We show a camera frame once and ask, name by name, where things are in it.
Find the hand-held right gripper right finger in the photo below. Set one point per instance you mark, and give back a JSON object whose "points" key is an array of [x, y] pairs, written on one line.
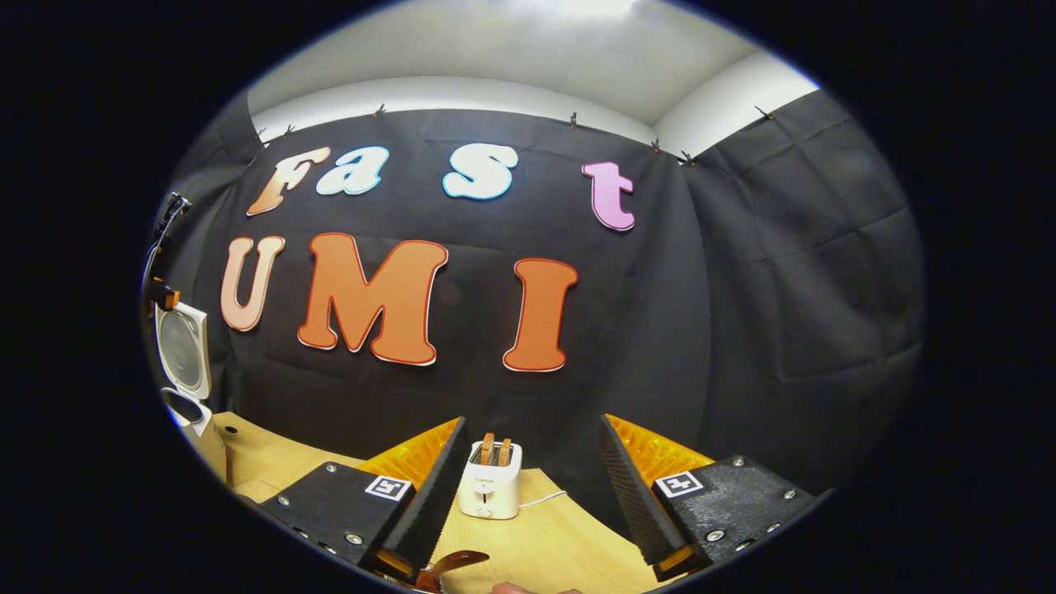
{"points": [[635, 503]]}

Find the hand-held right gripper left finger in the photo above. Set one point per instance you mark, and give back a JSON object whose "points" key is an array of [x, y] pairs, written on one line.
{"points": [[429, 503]]}

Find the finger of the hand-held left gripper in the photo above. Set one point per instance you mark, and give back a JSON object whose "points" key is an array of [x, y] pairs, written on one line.
{"points": [[169, 297]]}

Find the white rice cooker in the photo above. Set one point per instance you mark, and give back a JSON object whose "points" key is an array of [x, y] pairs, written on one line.
{"points": [[183, 351]]}

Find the brown wooden spoon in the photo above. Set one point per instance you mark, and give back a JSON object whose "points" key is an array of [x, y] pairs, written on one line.
{"points": [[454, 563]]}

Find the white toaster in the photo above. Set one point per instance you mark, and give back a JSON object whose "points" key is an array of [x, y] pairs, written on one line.
{"points": [[489, 491]]}

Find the toasted bread slice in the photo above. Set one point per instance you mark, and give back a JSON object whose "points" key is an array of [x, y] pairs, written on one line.
{"points": [[504, 452], [487, 450]]}

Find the black backdrop cloth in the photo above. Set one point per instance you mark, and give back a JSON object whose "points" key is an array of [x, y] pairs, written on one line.
{"points": [[742, 289]]}

